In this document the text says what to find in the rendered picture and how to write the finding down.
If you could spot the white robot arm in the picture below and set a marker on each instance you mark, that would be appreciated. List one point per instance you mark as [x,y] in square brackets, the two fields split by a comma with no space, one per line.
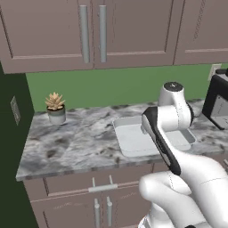
[190,184]

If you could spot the taupe wall cupboard door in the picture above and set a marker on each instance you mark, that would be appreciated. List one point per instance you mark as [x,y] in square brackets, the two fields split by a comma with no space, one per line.
[41,32]
[133,29]
[205,29]

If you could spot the taupe base cupboard door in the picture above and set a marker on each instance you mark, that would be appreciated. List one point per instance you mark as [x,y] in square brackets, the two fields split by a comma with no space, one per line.
[127,207]
[68,212]

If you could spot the taupe drawer front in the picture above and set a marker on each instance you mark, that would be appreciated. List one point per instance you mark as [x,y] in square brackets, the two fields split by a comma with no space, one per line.
[89,179]

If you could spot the succulent plant in white pot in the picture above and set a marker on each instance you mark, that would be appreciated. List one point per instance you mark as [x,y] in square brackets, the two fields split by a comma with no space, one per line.
[55,109]

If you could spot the clear tupperware container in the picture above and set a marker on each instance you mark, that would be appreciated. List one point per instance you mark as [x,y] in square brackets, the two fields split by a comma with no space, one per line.
[133,139]

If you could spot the black coffee machine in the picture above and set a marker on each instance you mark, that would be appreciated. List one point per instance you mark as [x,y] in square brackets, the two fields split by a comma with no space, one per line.
[218,102]

